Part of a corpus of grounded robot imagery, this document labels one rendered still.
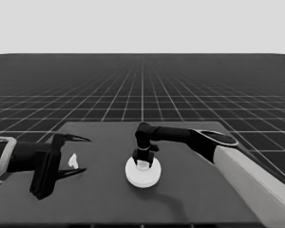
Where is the small white T-shaped piece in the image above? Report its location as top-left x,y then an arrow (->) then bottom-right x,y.
67,153 -> 80,170

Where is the large thick white disc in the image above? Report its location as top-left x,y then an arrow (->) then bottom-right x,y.
124,155 -> 162,189

